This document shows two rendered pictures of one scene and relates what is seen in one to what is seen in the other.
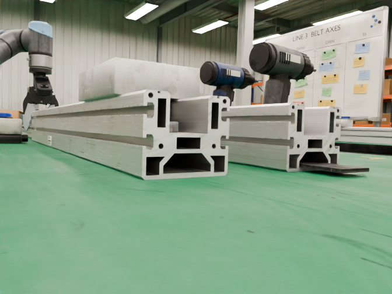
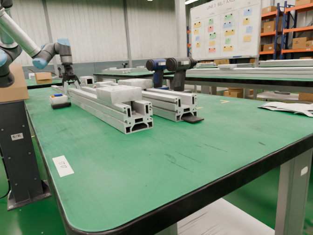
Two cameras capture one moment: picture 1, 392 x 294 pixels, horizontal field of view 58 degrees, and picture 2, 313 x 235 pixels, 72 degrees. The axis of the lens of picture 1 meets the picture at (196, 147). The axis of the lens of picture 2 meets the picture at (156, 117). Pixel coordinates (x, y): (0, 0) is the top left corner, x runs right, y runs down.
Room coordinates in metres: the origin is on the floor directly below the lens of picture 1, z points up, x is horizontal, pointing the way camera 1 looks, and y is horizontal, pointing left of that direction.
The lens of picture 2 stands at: (-0.29, -0.05, 0.99)
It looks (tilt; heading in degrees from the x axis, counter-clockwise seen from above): 14 degrees down; 1
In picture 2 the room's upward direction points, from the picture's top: 4 degrees counter-clockwise
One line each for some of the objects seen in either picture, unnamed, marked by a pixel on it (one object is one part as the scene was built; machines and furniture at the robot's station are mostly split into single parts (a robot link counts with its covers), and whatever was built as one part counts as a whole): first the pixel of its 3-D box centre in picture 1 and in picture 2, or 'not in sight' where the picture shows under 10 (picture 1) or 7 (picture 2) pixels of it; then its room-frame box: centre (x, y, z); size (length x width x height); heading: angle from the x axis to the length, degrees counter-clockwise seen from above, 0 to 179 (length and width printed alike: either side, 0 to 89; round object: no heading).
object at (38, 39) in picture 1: (39, 39); (64, 47); (1.21, 0.54, 1.11); 0.09 x 0.08 x 0.11; 77
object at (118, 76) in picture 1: (133, 95); (118, 97); (0.48, 0.09, 0.87); 0.16 x 0.11 x 0.07; 32
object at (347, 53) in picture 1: (313, 118); (221, 57); (3.78, -1.25, 0.97); 1.50 x 0.50 x 1.95; 33
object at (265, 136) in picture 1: (171, 130); (135, 96); (0.80, 0.06, 0.82); 0.80 x 0.10 x 0.09; 32
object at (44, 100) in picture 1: (39, 87); (68, 72); (1.21, 0.54, 0.95); 0.09 x 0.08 x 0.12; 32
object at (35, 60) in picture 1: (39, 63); (66, 59); (1.21, 0.54, 1.03); 0.08 x 0.08 x 0.05
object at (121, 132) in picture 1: (86, 129); (98, 102); (0.70, 0.22, 0.82); 0.80 x 0.10 x 0.09; 32
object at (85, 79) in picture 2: not in sight; (87, 81); (2.03, 0.68, 0.83); 0.11 x 0.10 x 0.10; 126
